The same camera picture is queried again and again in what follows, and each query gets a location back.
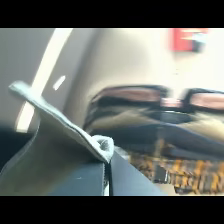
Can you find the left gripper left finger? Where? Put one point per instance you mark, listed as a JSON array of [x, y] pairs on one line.
[[88, 180]]

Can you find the beige shirt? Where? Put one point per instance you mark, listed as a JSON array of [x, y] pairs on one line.
[[61, 121]]

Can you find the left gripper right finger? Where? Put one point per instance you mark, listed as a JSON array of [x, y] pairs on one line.
[[128, 180]]

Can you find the orange and black checked garment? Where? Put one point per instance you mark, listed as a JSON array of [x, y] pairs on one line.
[[193, 173]]

